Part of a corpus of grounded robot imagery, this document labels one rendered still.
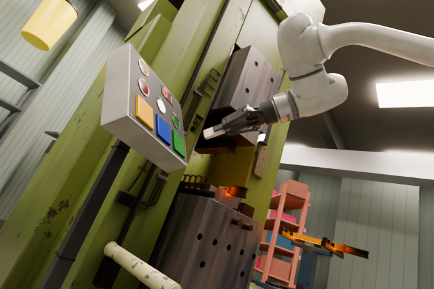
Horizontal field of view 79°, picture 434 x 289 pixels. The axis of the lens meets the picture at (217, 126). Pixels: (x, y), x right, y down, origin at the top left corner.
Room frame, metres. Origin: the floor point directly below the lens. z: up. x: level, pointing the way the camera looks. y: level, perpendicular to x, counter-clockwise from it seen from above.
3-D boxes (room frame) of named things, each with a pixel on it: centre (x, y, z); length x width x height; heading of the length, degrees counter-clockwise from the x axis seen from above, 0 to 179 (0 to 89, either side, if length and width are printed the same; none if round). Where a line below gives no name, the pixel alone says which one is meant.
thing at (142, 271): (0.95, 0.08, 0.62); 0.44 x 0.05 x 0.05; 36
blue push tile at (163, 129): (0.76, 0.15, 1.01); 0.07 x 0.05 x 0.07; 151
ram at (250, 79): (1.42, -0.06, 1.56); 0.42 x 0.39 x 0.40; 36
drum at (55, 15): (3.11, 2.63, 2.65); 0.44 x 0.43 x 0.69; 49
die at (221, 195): (1.39, -0.02, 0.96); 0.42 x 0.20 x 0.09; 36
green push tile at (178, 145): (0.85, 0.10, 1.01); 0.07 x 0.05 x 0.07; 151
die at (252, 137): (1.39, -0.02, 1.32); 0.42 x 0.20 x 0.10; 36
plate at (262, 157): (1.51, -0.32, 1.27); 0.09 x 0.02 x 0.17; 126
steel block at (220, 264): (1.43, -0.06, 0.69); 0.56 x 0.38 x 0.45; 36
